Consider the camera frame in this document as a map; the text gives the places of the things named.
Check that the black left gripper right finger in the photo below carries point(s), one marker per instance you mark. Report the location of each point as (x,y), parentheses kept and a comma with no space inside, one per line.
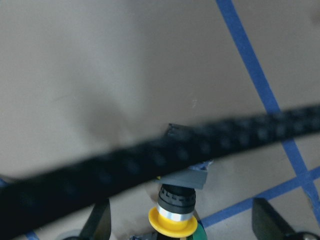
(268,224)

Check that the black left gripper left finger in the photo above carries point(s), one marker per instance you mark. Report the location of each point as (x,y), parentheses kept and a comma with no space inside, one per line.
(99,224)

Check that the yellow push button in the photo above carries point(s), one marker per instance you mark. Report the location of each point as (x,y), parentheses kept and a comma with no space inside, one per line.
(173,217)

